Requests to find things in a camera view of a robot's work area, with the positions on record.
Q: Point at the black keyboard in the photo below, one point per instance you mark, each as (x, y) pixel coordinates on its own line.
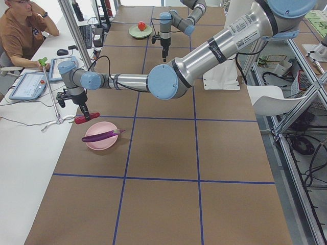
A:
(86, 33)

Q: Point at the red chili pepper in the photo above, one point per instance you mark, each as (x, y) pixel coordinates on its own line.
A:
(82, 119)

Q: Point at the light green plate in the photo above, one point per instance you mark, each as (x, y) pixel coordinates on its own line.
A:
(135, 32)

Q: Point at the white plastic chair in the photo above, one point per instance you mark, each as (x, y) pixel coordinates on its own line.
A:
(269, 100)

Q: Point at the purple eggplant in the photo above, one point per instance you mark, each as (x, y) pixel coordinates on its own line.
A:
(102, 136)

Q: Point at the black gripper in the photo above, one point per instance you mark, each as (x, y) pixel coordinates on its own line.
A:
(77, 98)
(164, 43)

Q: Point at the far teach pendant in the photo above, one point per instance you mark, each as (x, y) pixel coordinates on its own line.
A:
(54, 74)

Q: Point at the near teach pendant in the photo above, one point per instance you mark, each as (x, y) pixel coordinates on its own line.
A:
(29, 87)

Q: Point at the black computer mouse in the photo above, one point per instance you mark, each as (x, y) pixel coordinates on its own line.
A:
(62, 52)

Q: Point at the teach pendant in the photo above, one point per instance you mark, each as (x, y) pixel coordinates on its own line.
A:
(54, 74)
(29, 87)

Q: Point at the seated person brown shirt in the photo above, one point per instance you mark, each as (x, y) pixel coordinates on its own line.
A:
(22, 27)

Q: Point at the pink plate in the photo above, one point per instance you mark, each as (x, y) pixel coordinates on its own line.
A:
(101, 143)

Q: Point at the red tomato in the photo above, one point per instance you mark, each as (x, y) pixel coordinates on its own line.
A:
(141, 26)

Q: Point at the aluminium frame post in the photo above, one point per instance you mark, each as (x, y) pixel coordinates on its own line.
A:
(77, 37)

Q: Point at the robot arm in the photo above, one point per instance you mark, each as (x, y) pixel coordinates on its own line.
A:
(173, 19)
(264, 20)

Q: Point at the green handled grabber stick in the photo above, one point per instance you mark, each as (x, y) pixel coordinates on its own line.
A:
(59, 119)

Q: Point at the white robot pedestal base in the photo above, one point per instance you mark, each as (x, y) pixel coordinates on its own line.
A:
(224, 76)

